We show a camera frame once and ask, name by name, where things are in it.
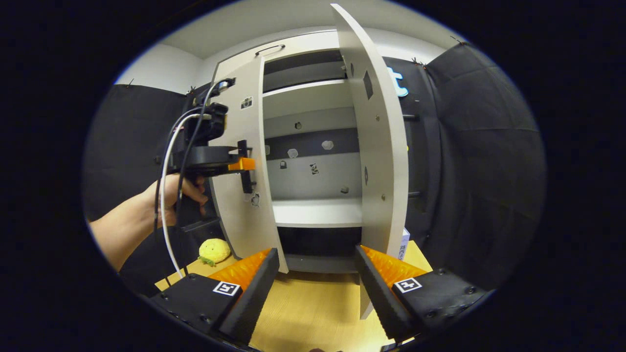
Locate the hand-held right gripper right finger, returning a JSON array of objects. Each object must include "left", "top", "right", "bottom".
[{"left": 355, "top": 245, "right": 490, "bottom": 342}]

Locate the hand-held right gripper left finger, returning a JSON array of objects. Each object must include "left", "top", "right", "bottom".
[{"left": 149, "top": 248, "right": 280, "bottom": 345}]

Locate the beige cabinet door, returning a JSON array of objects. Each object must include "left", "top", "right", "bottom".
[
  {"left": 209, "top": 56, "right": 289, "bottom": 274},
  {"left": 330, "top": 3, "right": 409, "bottom": 321}
]

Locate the beige double-door shoe cabinet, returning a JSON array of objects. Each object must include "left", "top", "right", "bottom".
[{"left": 208, "top": 29, "right": 411, "bottom": 274}]

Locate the white cabinet shelf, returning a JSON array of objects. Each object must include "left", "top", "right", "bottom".
[
  {"left": 271, "top": 198, "right": 363, "bottom": 228},
  {"left": 263, "top": 80, "right": 355, "bottom": 120}
]

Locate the white box with purple print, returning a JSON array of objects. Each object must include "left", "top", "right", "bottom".
[{"left": 398, "top": 227, "right": 411, "bottom": 262}]

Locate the yellow plush toy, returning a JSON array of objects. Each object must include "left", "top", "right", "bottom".
[{"left": 198, "top": 238, "right": 232, "bottom": 267}]

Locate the black backdrop cloth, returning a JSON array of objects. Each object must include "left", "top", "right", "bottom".
[{"left": 83, "top": 42, "right": 546, "bottom": 294}]

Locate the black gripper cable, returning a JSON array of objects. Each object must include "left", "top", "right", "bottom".
[{"left": 153, "top": 81, "right": 230, "bottom": 277}]

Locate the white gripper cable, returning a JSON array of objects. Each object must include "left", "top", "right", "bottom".
[{"left": 159, "top": 113, "right": 214, "bottom": 279}]

